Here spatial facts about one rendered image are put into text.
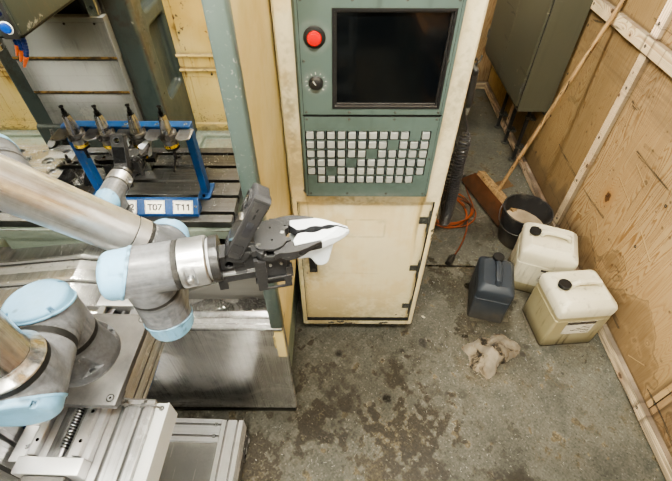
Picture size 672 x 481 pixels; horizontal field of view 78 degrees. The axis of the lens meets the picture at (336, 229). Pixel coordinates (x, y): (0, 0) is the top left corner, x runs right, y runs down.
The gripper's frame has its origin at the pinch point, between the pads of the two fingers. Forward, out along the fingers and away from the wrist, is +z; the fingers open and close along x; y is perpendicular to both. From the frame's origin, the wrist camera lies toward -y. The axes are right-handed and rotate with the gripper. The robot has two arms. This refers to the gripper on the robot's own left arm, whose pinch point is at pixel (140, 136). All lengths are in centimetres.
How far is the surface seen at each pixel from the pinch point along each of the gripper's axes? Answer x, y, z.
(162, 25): -19, -4, 94
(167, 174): -2.7, 30.1, 15.9
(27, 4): -19.6, -42.9, 2.0
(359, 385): 86, 117, -40
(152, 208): -0.2, 26.5, -9.6
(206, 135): -8, 60, 91
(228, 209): 28.4, 29.1, -6.4
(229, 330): 36, 39, -55
